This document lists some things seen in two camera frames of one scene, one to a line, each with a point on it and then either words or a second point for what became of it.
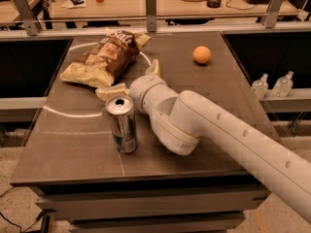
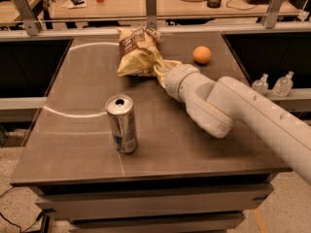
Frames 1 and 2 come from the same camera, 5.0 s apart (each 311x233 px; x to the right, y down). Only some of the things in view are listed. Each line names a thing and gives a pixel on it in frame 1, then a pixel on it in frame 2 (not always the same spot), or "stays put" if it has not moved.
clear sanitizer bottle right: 283,85 stays put
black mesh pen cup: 214,0 stays put
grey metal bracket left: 31,25 stays put
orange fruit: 201,54 stays put
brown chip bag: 109,56 -> 138,51
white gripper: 141,88 -> 176,81
